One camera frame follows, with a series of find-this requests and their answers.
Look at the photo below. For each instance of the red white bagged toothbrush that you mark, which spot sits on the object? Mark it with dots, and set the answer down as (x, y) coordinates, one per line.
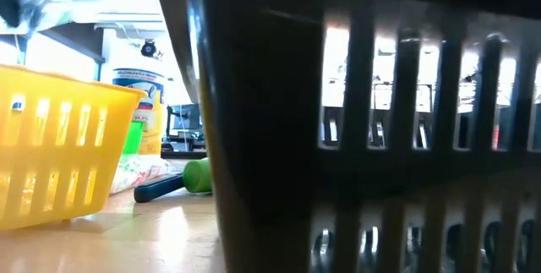
(139, 171)

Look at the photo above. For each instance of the monitor on stand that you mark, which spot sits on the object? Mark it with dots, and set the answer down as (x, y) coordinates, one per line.
(186, 121)

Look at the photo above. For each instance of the yellow plastic basket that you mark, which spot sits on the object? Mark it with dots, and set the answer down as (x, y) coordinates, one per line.
(114, 138)

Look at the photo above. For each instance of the grey slanted beam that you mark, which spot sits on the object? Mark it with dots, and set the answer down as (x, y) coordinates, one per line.
(177, 32)

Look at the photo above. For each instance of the black plastic basket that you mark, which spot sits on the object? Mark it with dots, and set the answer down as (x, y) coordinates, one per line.
(270, 138)

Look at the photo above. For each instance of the yellow Lysol wipes canister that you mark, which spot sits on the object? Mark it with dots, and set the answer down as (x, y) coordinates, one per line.
(143, 95)

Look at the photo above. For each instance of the black aluminium table frame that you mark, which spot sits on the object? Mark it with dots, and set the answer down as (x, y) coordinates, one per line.
(181, 154)

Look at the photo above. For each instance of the clear bag of cotton balls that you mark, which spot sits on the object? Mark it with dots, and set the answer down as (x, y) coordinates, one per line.
(63, 2)

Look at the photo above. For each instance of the blue unbagged razor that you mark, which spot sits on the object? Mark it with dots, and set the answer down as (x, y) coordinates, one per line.
(156, 188)

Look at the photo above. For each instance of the black round fixture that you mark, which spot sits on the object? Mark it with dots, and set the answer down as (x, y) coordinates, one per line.
(148, 48)

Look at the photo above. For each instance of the green plastic basket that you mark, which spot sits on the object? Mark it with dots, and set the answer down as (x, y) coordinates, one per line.
(134, 138)

